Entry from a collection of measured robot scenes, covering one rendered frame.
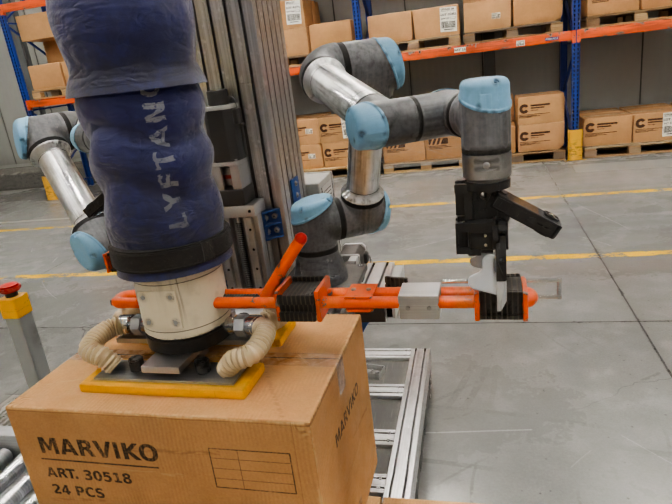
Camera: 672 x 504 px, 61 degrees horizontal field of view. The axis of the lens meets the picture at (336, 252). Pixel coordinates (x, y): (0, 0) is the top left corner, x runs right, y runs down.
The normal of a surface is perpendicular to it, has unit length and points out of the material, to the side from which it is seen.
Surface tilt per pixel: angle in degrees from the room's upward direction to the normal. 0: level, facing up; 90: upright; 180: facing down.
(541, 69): 90
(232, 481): 90
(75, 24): 90
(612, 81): 90
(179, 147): 70
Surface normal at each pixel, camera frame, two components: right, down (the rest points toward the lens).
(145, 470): -0.24, 0.33
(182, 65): 0.80, -0.14
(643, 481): -0.12, -0.94
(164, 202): 0.33, -0.03
